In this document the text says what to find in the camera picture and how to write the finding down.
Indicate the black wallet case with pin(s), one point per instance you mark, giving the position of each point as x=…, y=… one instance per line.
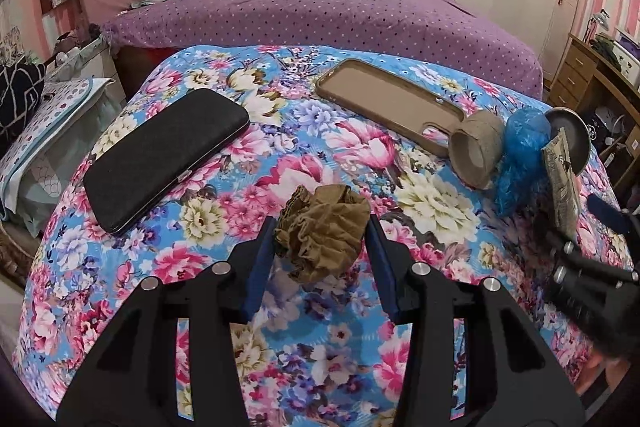
x=165, y=157

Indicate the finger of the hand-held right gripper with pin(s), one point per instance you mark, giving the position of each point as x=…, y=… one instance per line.
x=607, y=212
x=580, y=267

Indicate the printed paper packet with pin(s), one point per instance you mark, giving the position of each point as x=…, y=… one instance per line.
x=562, y=182

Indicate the black patterned cloth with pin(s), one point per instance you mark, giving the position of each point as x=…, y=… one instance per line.
x=17, y=92

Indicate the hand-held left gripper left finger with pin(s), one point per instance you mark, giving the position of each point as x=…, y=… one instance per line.
x=257, y=282

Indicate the desk lamp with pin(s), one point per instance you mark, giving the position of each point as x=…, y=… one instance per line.
x=602, y=19

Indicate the wooden desk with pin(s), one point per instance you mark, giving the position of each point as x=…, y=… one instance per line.
x=575, y=67

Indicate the purple dotted bed cover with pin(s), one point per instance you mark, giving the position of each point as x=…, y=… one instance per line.
x=325, y=12

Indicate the cardboard tape roll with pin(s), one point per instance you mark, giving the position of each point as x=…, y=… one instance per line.
x=475, y=147

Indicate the dark round metal dish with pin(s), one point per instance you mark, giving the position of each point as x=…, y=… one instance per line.
x=572, y=139

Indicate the brown phone case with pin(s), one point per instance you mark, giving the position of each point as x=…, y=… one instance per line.
x=390, y=102

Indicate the white storage box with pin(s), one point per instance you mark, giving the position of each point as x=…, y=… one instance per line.
x=629, y=59

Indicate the white rice cooker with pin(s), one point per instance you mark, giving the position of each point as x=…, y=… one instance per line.
x=610, y=122

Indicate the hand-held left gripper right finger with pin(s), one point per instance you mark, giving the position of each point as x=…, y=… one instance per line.
x=385, y=277

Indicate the person's right hand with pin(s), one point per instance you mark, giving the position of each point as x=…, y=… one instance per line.
x=597, y=372

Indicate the brown scrunchie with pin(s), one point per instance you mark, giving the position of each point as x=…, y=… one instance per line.
x=320, y=229

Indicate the blue plastic bag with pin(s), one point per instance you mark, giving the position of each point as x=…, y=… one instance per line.
x=522, y=147

